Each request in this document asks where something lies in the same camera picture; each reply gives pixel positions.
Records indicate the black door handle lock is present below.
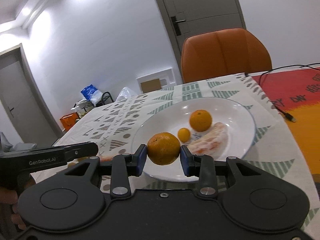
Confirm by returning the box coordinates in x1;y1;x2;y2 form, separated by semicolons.
171;16;186;36

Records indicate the blue white plastic bag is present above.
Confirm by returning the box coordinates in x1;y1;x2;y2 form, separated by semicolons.
81;85;103;106

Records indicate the red orange printed mat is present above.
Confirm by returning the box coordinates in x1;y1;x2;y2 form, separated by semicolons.
251;63;319;181

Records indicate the white plastic bag by table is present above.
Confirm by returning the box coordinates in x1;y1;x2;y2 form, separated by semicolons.
116;87;137;102

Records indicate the patterned white tablecloth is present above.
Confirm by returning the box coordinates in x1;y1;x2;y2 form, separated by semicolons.
52;72;320;231

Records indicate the grey door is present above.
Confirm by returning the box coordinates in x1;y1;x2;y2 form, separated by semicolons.
1;44;62;147
147;0;247;61

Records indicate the orange paper bag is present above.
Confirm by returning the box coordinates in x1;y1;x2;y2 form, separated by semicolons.
60;113;79;132

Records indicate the grey sofa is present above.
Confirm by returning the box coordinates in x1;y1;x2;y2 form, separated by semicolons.
1;132;37;153

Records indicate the peeled pomelo piece front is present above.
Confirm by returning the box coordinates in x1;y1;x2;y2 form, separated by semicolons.
188;122;228;158

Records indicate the white deep plate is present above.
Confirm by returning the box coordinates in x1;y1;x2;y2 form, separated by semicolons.
131;97;257;183

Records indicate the black usb cable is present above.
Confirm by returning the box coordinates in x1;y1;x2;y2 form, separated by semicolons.
243;63;320;123

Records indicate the large orange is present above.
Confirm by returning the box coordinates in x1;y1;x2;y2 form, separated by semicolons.
147;132;181;166
189;109;213;132

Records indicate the black metal rack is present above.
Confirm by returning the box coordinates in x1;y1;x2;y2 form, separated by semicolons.
71;92;114;118

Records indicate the person left hand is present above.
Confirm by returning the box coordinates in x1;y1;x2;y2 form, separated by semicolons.
1;177;28;239

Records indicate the orange leather chair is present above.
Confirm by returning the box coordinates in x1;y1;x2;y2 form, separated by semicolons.
181;28;272;83

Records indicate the brown cardboard piece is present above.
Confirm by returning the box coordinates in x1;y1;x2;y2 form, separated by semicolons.
140;79;162;93

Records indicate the small tangerine front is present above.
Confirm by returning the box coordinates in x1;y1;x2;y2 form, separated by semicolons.
177;127;191;142

